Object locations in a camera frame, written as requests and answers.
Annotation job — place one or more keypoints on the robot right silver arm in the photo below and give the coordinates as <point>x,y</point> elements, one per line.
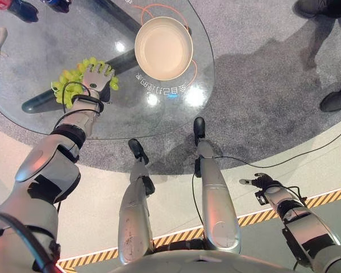
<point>301,221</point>

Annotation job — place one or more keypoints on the person's black shoe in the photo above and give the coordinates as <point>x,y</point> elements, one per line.
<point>58,5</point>

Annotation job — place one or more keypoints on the robot silver torso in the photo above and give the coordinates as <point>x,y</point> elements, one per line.
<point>204,263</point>

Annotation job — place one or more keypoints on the person's dark blue shoe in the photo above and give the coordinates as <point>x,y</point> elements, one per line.
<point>24,10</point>

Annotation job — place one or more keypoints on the yellow black hazard tape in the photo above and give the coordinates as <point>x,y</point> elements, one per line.
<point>244,219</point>

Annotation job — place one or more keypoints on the green grape bunch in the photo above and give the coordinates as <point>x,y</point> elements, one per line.
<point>69,85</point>

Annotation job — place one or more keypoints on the robot silver leg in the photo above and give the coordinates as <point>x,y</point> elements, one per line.
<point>136,204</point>
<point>216,204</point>

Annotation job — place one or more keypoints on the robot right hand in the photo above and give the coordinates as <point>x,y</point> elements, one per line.
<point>262,180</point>

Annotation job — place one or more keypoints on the robot left silver leg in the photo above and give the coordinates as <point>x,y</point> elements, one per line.
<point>136,204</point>

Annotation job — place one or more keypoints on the robot left silver arm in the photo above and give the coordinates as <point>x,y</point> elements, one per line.
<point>49,167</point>

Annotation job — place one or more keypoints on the cream round plate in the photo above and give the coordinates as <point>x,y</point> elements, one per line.
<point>164,47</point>

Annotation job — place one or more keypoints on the robot right silver leg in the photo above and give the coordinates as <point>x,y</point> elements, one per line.
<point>216,204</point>

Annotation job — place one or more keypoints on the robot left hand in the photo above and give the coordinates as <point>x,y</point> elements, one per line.
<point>94,80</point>

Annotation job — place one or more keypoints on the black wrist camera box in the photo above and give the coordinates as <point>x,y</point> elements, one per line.
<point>260,197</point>

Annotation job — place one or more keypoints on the round glass table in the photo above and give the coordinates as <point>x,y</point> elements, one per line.
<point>102,57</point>

